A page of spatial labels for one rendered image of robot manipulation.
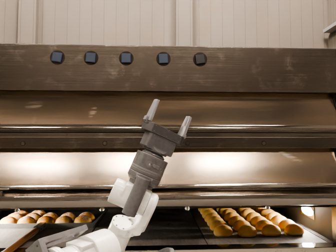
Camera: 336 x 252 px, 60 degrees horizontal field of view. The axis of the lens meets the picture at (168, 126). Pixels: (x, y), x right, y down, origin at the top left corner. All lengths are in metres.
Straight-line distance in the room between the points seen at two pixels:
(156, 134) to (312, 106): 0.96
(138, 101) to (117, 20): 4.48
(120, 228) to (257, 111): 0.87
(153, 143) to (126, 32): 4.99
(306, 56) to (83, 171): 1.16
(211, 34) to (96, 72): 4.52
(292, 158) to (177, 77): 0.66
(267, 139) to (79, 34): 4.78
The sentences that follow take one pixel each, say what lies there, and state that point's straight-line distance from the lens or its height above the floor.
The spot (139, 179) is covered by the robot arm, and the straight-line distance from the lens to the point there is 0.71.
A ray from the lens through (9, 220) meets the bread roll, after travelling 1.93.
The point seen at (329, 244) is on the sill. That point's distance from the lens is 1.65.
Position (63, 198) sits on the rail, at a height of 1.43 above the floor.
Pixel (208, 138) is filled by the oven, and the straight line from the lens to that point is 1.34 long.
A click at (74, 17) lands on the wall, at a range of 5.91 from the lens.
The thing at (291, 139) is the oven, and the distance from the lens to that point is 1.46.
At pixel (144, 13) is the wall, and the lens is 5.80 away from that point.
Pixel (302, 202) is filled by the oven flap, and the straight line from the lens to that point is 1.34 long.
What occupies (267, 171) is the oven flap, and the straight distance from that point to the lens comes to 1.42.
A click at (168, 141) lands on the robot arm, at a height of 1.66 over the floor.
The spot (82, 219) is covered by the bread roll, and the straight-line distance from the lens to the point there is 1.79.
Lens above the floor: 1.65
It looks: 3 degrees up
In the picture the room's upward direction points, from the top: straight up
